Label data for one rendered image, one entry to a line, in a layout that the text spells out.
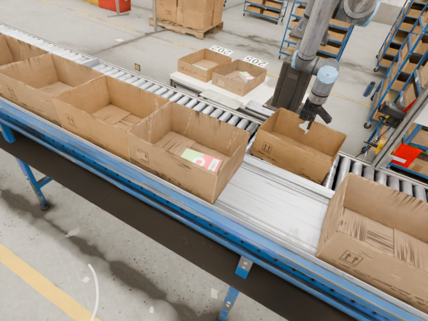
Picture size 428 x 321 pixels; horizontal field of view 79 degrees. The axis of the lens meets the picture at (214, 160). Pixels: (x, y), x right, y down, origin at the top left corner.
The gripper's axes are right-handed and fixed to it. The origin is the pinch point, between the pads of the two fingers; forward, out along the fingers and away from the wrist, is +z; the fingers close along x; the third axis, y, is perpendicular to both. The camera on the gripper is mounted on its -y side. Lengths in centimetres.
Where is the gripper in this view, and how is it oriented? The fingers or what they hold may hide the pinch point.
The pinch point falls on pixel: (307, 130)
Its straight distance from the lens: 158.3
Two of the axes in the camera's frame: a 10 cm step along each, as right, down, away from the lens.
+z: -0.7, 6.7, 7.4
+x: -4.8, 6.2, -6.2
